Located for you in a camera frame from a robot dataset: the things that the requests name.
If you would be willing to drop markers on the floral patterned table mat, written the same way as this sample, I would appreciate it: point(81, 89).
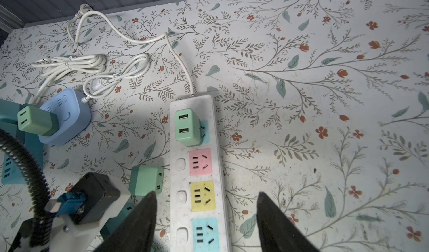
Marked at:
point(321, 104)

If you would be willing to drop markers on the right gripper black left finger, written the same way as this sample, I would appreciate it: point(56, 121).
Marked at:
point(136, 233)

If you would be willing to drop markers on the teal power strip with USB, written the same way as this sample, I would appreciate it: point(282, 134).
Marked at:
point(22, 144)

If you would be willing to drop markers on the blue square socket cube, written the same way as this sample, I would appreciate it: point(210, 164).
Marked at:
point(72, 114)

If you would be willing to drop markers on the green plug cube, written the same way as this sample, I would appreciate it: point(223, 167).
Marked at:
point(187, 128)
point(39, 122)
point(145, 179)

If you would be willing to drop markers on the teal plug cube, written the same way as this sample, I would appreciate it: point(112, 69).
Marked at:
point(113, 223)

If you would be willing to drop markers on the white long power strip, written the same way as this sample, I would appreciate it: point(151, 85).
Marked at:
point(198, 212)

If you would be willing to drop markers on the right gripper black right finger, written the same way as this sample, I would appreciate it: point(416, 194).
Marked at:
point(276, 232)

